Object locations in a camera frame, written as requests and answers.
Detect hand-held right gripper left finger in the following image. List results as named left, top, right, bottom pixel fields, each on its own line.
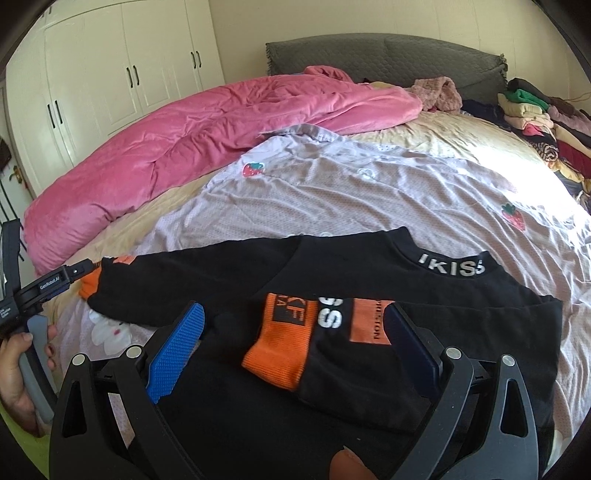
left=48, top=301, right=206, bottom=480

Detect pile of folded clothes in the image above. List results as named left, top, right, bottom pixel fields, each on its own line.
left=496, top=77, right=591, bottom=210

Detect black sweater with orange cuffs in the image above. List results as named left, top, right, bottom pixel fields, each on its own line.
left=78, top=226, right=565, bottom=480

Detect person's left hand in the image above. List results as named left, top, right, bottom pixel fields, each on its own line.
left=0, top=323, right=59, bottom=425

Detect person's green clothing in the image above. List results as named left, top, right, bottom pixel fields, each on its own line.
left=0, top=404, right=52, bottom=480

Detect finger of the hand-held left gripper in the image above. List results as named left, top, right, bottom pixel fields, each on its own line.
left=68, top=260, right=103, bottom=291

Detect person's right hand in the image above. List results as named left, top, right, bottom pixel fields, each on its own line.
left=331, top=449, right=376, bottom=480

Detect pink fuzzy garment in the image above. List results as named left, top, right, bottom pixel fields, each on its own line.
left=410, top=76, right=463, bottom=114

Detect grey quilted headboard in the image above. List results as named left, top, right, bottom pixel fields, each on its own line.
left=265, top=36, right=509, bottom=91

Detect pink quilt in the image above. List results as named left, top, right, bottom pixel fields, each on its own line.
left=23, top=65, right=424, bottom=278

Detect dark navy clothes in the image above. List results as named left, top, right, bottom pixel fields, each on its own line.
left=461, top=98, right=509, bottom=131

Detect lilac strawberry print sheet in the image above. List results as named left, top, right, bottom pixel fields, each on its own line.
left=46, top=124, right=591, bottom=446

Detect white wardrobe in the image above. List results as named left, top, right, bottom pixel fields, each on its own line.
left=4, top=0, right=228, bottom=200

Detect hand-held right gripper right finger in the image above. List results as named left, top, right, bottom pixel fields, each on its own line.
left=387, top=301, right=541, bottom=480

